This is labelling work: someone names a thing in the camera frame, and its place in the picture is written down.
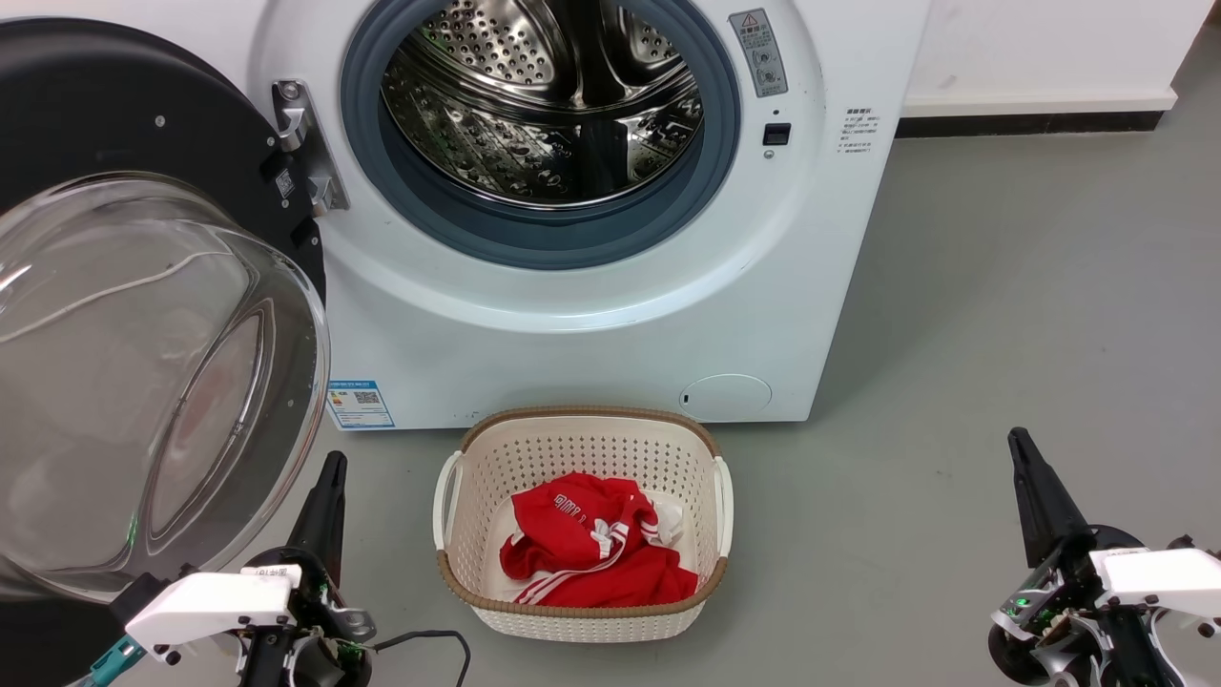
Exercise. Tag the round dark glass washer door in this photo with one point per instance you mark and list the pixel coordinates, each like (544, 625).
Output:
(114, 382)

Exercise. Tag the blue energy label sticker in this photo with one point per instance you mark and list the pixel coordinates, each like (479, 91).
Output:
(360, 405)

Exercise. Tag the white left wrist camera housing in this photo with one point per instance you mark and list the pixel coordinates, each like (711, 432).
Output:
(210, 601)

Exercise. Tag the white front-load washing machine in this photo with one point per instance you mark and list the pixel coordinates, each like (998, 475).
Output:
(591, 353)

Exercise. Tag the dark baseboard strip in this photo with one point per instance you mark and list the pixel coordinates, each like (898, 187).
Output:
(1030, 125)

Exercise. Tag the red garment with white stripes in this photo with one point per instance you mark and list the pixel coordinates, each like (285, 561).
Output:
(591, 563)

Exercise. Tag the grey warning sticker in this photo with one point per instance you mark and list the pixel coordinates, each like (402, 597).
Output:
(758, 52)

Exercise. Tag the black door lock slot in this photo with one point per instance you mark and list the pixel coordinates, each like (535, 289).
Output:
(776, 134)

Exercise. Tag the round white filter cover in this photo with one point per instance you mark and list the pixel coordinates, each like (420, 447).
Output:
(727, 397)

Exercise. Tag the metal door hinge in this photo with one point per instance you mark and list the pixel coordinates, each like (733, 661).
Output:
(310, 143)

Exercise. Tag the stainless steel washer drum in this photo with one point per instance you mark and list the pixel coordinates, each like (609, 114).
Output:
(534, 105)

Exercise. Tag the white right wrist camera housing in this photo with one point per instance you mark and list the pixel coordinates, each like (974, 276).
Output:
(1164, 572)

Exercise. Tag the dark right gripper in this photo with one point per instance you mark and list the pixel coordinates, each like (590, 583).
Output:
(1068, 592)

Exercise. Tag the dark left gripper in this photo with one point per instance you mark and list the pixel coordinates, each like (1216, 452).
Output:
(320, 620)

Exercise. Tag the small QR label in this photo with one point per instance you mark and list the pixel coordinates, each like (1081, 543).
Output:
(284, 183)

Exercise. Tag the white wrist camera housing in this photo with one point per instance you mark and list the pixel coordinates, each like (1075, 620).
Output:
(210, 601)
(1164, 572)

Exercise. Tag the cream perforated laundry basket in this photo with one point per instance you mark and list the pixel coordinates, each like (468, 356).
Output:
(582, 444)

